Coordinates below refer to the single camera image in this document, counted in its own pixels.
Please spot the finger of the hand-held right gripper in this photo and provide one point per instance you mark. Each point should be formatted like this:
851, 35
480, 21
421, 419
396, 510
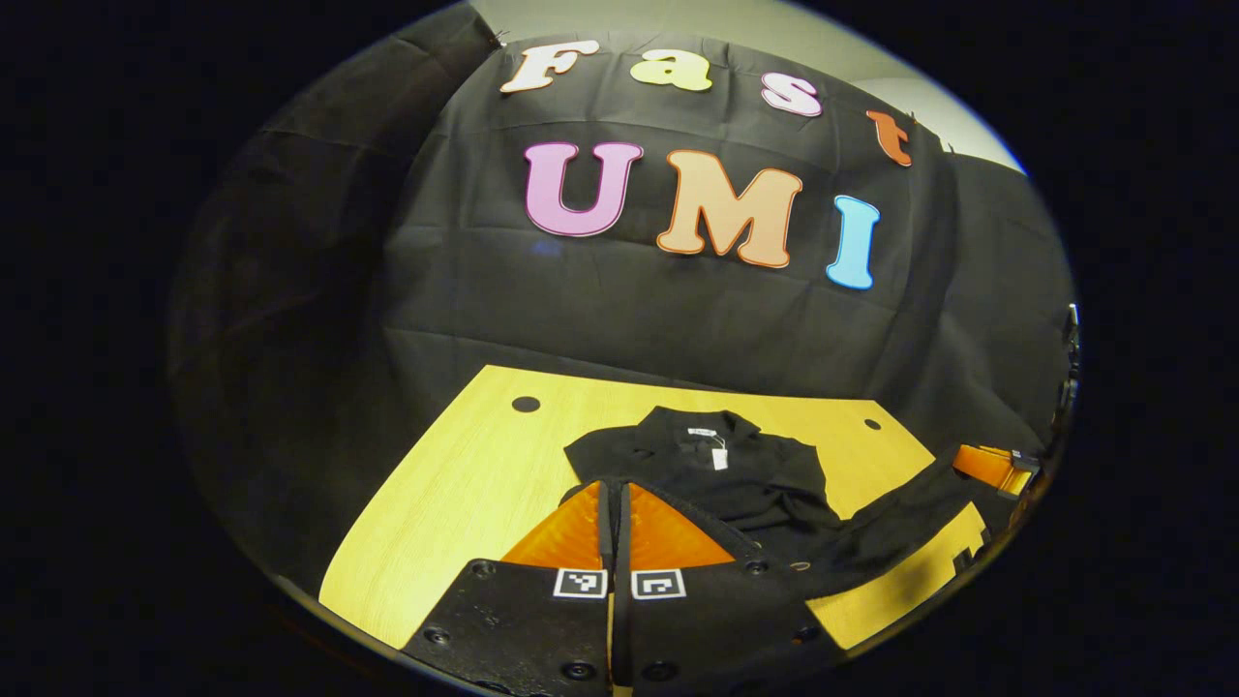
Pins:
987, 467

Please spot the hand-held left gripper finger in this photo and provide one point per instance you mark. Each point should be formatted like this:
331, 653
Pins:
624, 523
605, 523

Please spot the black button shirt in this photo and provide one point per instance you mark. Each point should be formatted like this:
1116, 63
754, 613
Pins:
736, 474

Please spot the black backdrop cloth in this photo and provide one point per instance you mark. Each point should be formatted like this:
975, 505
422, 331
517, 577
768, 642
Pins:
600, 300

